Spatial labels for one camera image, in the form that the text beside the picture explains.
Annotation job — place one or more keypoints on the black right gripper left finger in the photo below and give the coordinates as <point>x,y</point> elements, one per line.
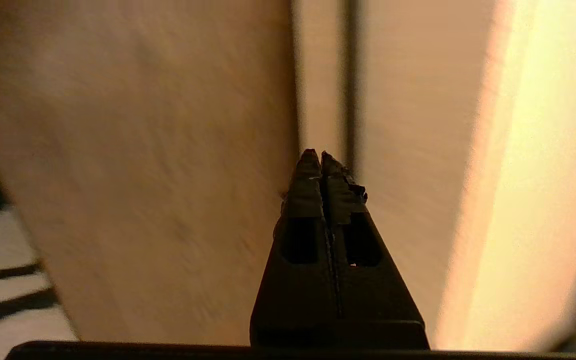
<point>293,300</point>

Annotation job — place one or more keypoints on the grey curtain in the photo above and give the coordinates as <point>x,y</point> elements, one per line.
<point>3,245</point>

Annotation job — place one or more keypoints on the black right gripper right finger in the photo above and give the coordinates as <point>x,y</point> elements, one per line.
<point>378,305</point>

